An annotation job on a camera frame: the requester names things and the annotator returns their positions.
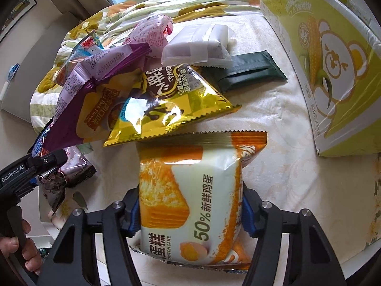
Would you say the orange chiffon cake packet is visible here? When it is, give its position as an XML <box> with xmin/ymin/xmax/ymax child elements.
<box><xmin>137</xmin><ymin>131</ymin><xmax>267</xmax><ymax>270</ymax></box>

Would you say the pink white candy bag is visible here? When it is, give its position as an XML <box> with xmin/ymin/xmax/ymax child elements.
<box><xmin>123</xmin><ymin>14</ymin><xmax>174</xmax><ymax>58</ymax></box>

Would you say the dark green snack packet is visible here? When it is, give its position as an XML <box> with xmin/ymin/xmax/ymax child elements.
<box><xmin>201</xmin><ymin>50</ymin><xmax>287</xmax><ymax>94</ymax></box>

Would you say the left hand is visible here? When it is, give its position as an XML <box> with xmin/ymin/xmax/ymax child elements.
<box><xmin>0</xmin><ymin>218</ymin><xmax>43</xmax><ymax>276</ymax></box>

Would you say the dark clear snack wrapper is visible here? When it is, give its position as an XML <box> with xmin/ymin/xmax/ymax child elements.
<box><xmin>37</xmin><ymin>146</ymin><xmax>96</xmax><ymax>213</ymax></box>

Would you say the purple yellow snack bag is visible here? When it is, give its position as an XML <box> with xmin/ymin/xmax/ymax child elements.
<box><xmin>42</xmin><ymin>68</ymin><xmax>143</xmax><ymax>152</ymax></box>

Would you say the white blue tube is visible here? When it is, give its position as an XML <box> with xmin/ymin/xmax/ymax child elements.
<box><xmin>0</xmin><ymin>63</ymin><xmax>20</xmax><ymax>101</ymax></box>

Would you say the light purple snack packet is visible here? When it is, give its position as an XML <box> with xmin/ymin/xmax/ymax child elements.
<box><xmin>53</xmin><ymin>43</ymin><xmax>151</xmax><ymax>122</ymax></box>

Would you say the blue red snack packet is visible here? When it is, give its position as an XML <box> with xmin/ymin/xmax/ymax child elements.
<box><xmin>55</xmin><ymin>30</ymin><xmax>104</xmax><ymax>86</ymax></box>

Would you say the framed picture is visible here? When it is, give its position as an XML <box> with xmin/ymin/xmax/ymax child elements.
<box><xmin>0</xmin><ymin>0</ymin><xmax>37</xmax><ymax>42</ymax></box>

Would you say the gold snack bag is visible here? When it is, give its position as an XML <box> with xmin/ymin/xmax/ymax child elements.
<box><xmin>103</xmin><ymin>63</ymin><xmax>240</xmax><ymax>147</ymax></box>

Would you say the green corn cardboard box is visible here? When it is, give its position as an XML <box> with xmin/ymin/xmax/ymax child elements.
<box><xmin>260</xmin><ymin>0</ymin><xmax>380</xmax><ymax>157</ymax></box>

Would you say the white snack packet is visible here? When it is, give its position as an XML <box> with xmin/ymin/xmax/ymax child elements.
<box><xmin>161</xmin><ymin>23</ymin><xmax>234</xmax><ymax>68</ymax></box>

